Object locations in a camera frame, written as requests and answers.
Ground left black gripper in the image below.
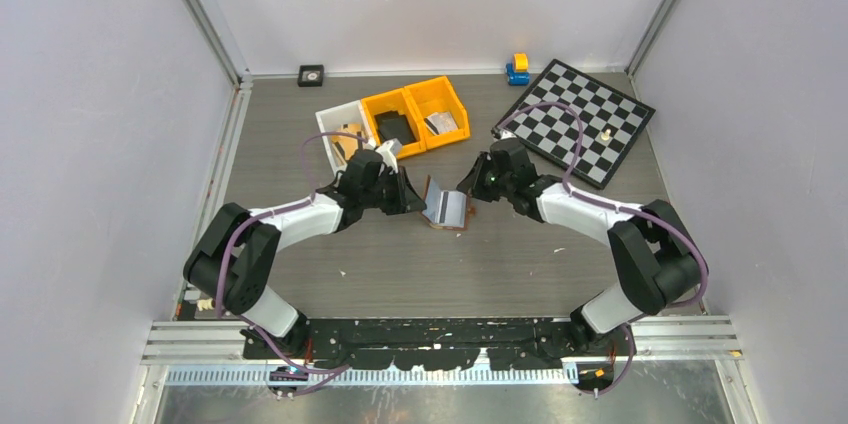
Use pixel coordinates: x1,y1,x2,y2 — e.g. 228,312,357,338
361,166,426,216

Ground brown leather card holder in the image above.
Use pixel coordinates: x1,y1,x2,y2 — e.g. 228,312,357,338
420,176,475,231

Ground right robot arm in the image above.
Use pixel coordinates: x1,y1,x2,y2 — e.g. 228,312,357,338
457,138,708,355

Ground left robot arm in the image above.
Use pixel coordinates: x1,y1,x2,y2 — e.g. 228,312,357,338
183,149,425,358

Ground cards in yellow bin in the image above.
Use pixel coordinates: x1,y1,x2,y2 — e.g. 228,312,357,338
424,111,459,136

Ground yellow bin with cards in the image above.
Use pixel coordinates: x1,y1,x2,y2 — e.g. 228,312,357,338
404,76,471,150

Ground black wallet in bin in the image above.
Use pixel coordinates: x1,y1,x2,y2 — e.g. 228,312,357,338
374,111,417,146

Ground brown items in white bin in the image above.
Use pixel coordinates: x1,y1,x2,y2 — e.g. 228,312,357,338
330,123,368,164

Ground yellow bin with black item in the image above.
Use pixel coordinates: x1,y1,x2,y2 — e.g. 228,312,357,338
362,88,427,159

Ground white plastic bin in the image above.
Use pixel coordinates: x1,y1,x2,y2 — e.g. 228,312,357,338
315,100,377,172

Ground blue and yellow toy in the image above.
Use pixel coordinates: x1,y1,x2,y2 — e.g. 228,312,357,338
505,53,530,86

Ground black and white chessboard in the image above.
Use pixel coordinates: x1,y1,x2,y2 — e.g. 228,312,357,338
492,59,655,190

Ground small black square box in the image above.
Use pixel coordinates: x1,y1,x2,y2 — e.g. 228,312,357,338
297,64,325,87

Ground small cream peg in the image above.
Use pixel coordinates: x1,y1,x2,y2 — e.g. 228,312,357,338
195,298,215,312

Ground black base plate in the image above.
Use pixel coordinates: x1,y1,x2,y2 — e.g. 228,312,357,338
241,317,630,371

